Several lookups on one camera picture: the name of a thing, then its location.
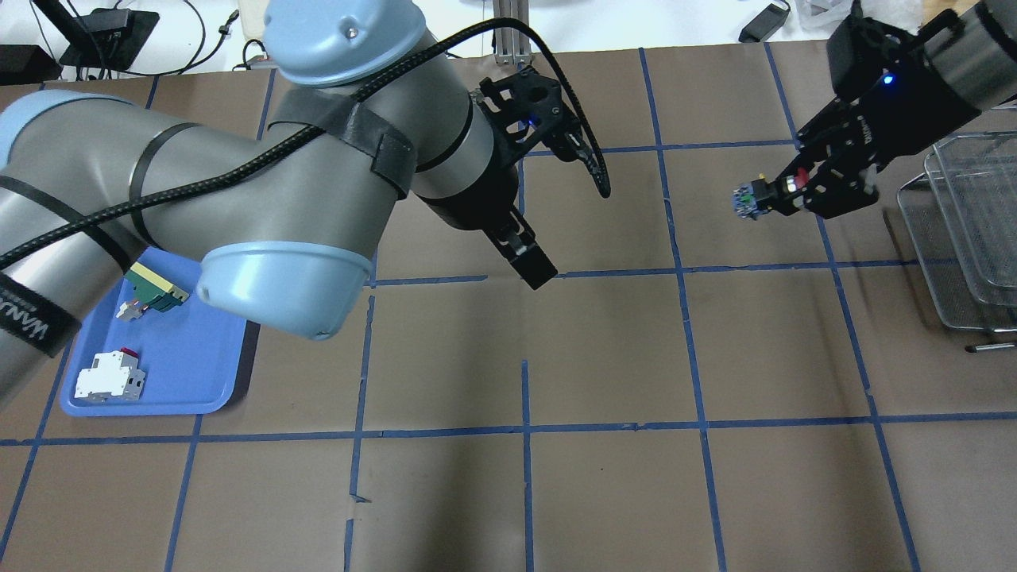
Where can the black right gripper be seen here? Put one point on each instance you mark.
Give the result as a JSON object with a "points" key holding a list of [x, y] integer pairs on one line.
{"points": [[866, 131]]}

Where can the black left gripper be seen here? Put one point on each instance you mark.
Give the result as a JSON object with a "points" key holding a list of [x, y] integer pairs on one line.
{"points": [[470, 200]]}

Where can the red emergency stop button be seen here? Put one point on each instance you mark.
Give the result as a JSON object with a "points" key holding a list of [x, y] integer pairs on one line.
{"points": [[758, 197]]}

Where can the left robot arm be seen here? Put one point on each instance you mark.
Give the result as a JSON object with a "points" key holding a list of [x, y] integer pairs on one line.
{"points": [[285, 227]]}

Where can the black power adapter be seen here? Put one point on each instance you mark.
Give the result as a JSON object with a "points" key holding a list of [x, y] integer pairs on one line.
{"points": [[766, 23]]}

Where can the blue plastic tray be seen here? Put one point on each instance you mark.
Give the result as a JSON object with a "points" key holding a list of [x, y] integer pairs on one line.
{"points": [[197, 359]]}

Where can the green yellow terminal block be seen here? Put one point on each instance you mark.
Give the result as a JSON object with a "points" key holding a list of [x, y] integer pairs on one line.
{"points": [[153, 290]]}

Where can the small white connector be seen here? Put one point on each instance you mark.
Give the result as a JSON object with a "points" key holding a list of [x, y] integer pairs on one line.
{"points": [[130, 311]]}

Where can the white circuit breaker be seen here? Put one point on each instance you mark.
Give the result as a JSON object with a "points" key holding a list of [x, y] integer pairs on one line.
{"points": [[115, 375]]}

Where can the wire mesh shelf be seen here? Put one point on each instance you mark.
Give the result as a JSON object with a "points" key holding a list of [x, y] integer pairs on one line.
{"points": [[960, 214]]}

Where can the aluminium frame post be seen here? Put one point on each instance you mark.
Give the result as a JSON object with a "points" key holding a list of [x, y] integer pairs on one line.
{"points": [[510, 46]]}

